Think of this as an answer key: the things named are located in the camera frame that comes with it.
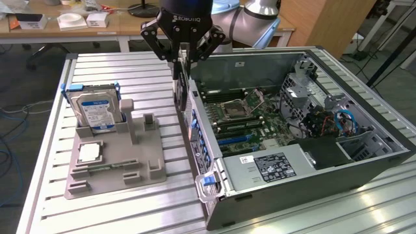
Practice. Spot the black Nvidia graphics card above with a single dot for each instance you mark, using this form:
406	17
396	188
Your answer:
182	97

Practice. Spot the plain white box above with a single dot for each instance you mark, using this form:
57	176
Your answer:
97	20

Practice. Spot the blue expansion slot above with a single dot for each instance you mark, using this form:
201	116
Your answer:
233	140

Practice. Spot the metal socket cover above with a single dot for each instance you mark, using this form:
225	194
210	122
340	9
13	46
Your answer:
256	97

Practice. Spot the hard disk with blue bracket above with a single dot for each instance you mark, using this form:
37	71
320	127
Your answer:
96	112

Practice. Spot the black stand pole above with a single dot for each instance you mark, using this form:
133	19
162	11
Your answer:
388	61

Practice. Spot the black round lamp base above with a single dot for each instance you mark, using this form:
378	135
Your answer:
142	12

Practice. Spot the white box with round insert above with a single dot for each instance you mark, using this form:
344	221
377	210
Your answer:
72	22

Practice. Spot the silver chipset heatsink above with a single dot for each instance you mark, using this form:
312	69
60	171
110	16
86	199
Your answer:
269	144

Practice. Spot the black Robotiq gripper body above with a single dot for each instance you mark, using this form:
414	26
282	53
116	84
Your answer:
185	22

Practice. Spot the black open PC case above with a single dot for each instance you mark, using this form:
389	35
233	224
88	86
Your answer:
292	200

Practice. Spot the grey power supply unit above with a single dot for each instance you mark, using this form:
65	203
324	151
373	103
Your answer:
240	175

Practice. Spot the wooden cabinet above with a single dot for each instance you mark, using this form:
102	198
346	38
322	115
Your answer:
324	24

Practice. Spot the small metal disk bay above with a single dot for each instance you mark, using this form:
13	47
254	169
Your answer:
357	146

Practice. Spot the white box with black lid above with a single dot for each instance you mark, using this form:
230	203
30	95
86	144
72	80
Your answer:
30	20

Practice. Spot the CPU socket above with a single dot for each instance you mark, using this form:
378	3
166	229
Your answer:
234	109

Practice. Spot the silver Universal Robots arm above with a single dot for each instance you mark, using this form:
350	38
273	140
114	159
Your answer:
256	9

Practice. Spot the metal disk bay cage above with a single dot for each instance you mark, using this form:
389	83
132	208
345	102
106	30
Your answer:
298	92

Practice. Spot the blue case latch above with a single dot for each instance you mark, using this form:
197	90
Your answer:
208	181

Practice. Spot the wooden desk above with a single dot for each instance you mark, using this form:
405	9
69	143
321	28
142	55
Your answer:
52	34

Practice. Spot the grey plastic parts rack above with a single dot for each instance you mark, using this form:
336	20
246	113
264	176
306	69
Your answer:
113	180

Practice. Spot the silver CPU chip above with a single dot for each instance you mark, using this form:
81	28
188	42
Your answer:
89	153

